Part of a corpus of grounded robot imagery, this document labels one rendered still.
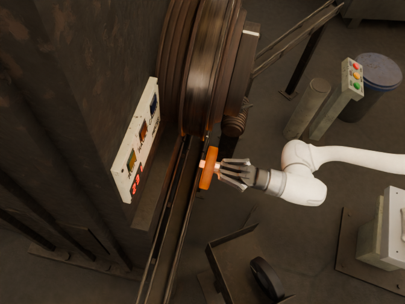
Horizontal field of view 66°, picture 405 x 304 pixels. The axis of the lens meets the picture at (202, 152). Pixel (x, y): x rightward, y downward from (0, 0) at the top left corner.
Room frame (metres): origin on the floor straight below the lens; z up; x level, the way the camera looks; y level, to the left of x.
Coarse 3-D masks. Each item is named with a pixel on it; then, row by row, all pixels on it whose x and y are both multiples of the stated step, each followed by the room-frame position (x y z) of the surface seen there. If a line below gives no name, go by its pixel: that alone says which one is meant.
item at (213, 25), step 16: (208, 0) 0.68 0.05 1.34; (224, 0) 0.69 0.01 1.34; (208, 16) 0.64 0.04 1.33; (224, 16) 0.64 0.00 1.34; (208, 32) 0.60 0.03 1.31; (224, 32) 0.60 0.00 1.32; (208, 48) 0.57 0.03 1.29; (192, 64) 0.54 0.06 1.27; (208, 64) 0.55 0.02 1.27; (192, 80) 0.52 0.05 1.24; (208, 80) 0.52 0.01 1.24; (192, 96) 0.50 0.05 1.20; (208, 96) 0.49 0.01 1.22; (192, 112) 0.49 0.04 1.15; (208, 112) 0.50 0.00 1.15; (192, 128) 0.49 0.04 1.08
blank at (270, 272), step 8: (256, 264) 0.22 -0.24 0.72; (264, 264) 0.22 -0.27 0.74; (256, 272) 0.21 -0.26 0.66; (264, 272) 0.20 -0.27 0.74; (272, 272) 0.20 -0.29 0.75; (256, 280) 0.19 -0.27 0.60; (264, 280) 0.19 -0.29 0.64; (272, 280) 0.18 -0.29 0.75; (280, 280) 0.18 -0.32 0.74; (264, 288) 0.16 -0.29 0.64; (272, 288) 0.16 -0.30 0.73; (280, 288) 0.16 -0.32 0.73; (272, 296) 0.14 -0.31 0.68; (280, 296) 0.14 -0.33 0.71
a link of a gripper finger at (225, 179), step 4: (220, 176) 0.46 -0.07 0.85; (224, 176) 0.47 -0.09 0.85; (224, 180) 0.46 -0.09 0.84; (228, 180) 0.45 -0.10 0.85; (232, 180) 0.46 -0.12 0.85; (228, 184) 0.45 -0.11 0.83; (232, 184) 0.45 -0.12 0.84; (236, 184) 0.45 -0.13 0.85; (240, 184) 0.45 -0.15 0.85; (240, 188) 0.43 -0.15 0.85; (244, 188) 0.44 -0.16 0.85
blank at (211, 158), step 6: (210, 150) 0.53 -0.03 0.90; (216, 150) 0.54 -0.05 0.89; (210, 156) 0.51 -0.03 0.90; (216, 156) 0.51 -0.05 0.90; (210, 162) 0.48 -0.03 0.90; (204, 168) 0.46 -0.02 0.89; (210, 168) 0.47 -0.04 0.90; (204, 174) 0.45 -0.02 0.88; (210, 174) 0.45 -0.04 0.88; (204, 180) 0.43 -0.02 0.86; (210, 180) 0.44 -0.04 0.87; (204, 186) 0.43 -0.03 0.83
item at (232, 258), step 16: (256, 224) 0.36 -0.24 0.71; (224, 240) 0.30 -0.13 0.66; (240, 240) 0.33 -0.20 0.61; (256, 240) 0.34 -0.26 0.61; (208, 256) 0.25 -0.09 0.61; (224, 256) 0.26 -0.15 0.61; (240, 256) 0.27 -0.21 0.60; (256, 256) 0.28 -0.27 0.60; (208, 272) 0.29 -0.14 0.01; (224, 272) 0.20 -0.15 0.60; (240, 272) 0.21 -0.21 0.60; (208, 288) 0.21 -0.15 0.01; (224, 288) 0.14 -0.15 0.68; (240, 288) 0.16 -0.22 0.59; (256, 288) 0.17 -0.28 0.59
